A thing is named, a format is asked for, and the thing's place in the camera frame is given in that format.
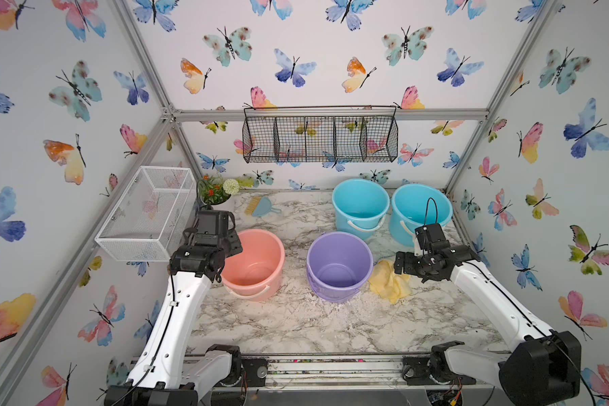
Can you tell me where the yellow microfiber cloth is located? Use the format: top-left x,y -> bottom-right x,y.
368,260 -> 412,305

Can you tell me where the pink plastic bucket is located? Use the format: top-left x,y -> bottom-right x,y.
222,228 -> 285,302

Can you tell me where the teal plastic bucket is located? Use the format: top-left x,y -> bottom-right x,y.
332,179 -> 390,240
389,184 -> 453,247

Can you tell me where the purple plastic bucket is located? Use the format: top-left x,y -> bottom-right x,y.
306,232 -> 373,304

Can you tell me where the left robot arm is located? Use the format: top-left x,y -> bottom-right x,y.
104,231 -> 246,405

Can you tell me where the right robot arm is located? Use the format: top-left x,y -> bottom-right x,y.
394,245 -> 585,405

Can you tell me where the potted flower plant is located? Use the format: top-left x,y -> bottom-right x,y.
196,176 -> 242,207

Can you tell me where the teal hand brush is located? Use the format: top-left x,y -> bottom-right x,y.
245,196 -> 282,218

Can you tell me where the white wire mesh basket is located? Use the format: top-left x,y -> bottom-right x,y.
95,166 -> 196,262

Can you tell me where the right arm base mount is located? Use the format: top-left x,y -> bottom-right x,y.
402,353 -> 477,386

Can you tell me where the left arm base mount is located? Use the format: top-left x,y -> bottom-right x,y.
215,357 -> 268,388

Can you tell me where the black wire wall basket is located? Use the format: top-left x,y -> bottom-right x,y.
238,106 -> 399,164

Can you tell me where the aluminium front rail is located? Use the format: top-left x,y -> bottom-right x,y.
121,354 -> 551,392

